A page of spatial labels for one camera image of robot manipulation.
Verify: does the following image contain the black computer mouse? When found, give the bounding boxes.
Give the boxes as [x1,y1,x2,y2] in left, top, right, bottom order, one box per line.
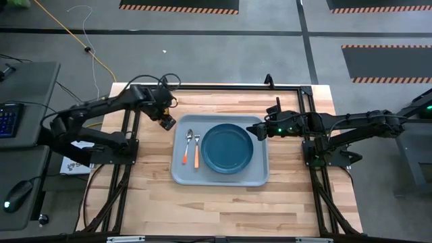
[2,180,34,214]

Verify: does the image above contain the backlit black keyboard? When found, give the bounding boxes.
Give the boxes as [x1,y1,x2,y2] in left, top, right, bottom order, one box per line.
[0,103,25,139]

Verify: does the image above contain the grey plastic tray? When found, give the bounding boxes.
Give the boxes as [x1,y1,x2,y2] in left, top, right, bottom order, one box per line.
[170,113,271,188]

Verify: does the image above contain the orange-handled fork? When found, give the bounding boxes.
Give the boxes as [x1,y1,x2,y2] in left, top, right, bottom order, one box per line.
[193,134,201,169]

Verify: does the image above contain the grey desk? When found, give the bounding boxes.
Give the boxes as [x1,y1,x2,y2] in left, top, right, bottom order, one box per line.
[0,61,61,232]

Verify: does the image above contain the black metal cart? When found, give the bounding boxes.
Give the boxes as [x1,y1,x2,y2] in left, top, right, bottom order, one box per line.
[394,88,432,197]

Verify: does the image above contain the white printed box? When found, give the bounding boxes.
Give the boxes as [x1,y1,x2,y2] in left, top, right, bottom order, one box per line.
[59,140,96,176]

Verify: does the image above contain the black aluminium table frame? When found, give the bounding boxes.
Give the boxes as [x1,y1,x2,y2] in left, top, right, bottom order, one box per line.
[76,74,364,238]

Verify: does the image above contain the dark blue plate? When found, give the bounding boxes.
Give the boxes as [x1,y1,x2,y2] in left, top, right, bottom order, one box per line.
[200,123,254,175]

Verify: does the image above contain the black clamp on desk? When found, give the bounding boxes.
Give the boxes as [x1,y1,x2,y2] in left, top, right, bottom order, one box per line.
[0,63,17,82]

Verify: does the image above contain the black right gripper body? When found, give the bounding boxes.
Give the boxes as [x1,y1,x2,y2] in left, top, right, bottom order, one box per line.
[265,97,305,138]

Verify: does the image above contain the black hazard-striped floor mat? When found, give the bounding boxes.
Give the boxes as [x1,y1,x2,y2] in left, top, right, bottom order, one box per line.
[118,0,240,16]
[325,0,432,15]
[341,44,432,84]

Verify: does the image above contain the yellow floor cable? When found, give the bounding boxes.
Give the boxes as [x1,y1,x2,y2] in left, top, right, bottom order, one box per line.
[32,0,117,83]

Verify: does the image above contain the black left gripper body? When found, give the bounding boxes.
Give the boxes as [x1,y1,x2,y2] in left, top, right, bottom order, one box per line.
[146,86,173,119]

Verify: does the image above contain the orange-handled spoon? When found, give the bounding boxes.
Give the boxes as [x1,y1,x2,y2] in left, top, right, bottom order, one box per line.
[182,128,194,165]

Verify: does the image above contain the white floor cable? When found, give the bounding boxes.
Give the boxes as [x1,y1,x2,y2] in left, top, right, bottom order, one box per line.
[66,5,101,101]

